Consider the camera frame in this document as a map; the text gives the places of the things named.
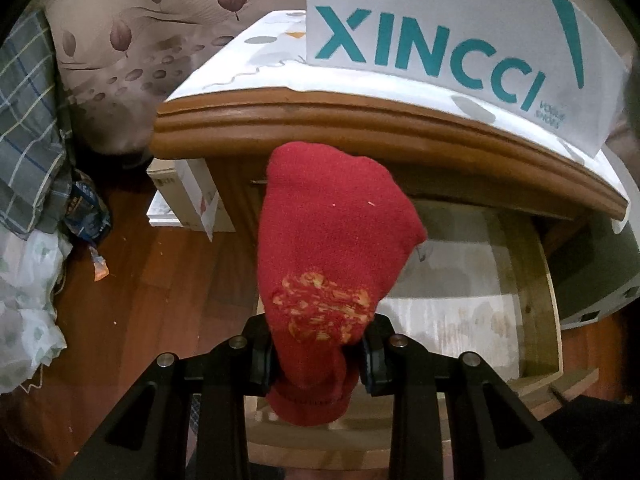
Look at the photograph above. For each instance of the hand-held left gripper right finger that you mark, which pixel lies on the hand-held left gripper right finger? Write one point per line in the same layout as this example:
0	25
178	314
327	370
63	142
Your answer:
372	365

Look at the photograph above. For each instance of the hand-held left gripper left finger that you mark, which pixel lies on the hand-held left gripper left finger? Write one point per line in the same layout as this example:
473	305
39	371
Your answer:
262	360

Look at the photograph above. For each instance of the wooden drawer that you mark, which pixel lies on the wooden drawer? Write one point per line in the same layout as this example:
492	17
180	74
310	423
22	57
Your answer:
475	285

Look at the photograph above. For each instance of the red sock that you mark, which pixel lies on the red sock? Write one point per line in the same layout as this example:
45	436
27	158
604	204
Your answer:
330	220

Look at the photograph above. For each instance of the white shoe box teal print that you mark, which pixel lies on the white shoe box teal print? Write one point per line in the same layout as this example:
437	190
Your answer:
425	0

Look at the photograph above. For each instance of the white cardboard box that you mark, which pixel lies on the white cardboard box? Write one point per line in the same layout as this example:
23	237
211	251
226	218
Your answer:
190	195

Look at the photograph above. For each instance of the orange wrapper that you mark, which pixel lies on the orange wrapper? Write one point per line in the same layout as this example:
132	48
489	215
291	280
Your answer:
100	267

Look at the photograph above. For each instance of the blue snack packet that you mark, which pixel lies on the blue snack packet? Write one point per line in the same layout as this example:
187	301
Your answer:
87	215

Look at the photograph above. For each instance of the wooden nightstand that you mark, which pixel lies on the wooden nightstand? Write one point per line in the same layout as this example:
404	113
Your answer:
400	130

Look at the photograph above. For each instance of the white floral cloth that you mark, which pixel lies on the white floral cloth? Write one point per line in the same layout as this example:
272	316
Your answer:
25	310

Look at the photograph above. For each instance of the grey box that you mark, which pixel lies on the grey box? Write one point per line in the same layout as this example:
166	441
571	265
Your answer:
600	270

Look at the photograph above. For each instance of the white dotted cloth cover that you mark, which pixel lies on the white dotted cloth cover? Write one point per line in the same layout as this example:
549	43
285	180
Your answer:
240	55

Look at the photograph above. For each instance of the grey plaid cloth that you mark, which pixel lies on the grey plaid cloth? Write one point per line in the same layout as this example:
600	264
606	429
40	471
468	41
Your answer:
25	135

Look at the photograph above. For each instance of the leaf print curtain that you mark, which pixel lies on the leaf print curtain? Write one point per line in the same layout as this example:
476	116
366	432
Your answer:
150	35

